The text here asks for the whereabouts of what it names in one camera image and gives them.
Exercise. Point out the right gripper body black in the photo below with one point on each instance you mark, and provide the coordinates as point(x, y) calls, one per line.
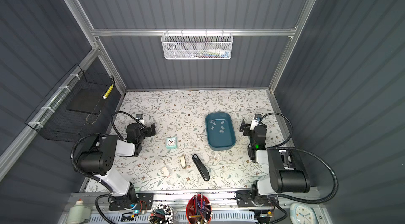
point(246, 127)

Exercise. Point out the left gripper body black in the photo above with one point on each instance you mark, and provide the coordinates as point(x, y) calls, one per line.
point(149, 130)

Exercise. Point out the beige staple remover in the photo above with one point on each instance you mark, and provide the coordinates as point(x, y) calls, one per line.
point(183, 163)

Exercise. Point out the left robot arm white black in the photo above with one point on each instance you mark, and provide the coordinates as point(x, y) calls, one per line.
point(94, 155)

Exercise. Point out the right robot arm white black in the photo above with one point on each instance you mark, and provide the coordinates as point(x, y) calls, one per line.
point(287, 172)

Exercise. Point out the small mint alarm clock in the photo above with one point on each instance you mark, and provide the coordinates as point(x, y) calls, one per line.
point(171, 143)

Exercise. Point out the teal plastic tray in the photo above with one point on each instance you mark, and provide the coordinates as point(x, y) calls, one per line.
point(217, 141)

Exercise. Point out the black pen holder cup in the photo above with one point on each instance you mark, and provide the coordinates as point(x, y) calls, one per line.
point(162, 214)

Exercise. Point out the pale blue round clock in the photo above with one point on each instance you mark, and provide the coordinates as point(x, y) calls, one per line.
point(302, 214)

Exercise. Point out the red pencil cup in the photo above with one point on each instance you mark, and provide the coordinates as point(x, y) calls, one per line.
point(199, 210)

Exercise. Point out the white glue bottle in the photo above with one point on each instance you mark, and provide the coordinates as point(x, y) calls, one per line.
point(79, 213)

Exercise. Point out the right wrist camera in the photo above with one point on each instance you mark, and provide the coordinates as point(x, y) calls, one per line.
point(255, 121)

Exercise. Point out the black wire wall basket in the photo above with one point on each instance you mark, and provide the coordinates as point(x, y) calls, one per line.
point(76, 109)

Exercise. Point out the white wire wall basket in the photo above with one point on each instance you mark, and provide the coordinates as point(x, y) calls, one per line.
point(207, 46)

